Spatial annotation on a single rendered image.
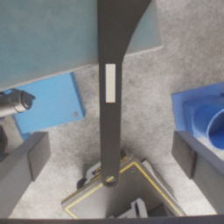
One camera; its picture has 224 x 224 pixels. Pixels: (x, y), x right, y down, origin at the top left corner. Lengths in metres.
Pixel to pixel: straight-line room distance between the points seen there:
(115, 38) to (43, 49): 0.10
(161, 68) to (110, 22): 1.15
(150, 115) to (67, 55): 1.21
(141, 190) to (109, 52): 1.18
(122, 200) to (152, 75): 0.97
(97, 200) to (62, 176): 0.47
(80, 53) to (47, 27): 0.05
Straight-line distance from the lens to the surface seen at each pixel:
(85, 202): 1.38
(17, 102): 0.87
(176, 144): 0.17
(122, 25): 0.23
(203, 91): 1.51
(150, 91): 1.35
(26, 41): 0.25
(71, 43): 0.24
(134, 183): 1.27
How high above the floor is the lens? 1.29
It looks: 74 degrees down
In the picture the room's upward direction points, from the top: 175 degrees clockwise
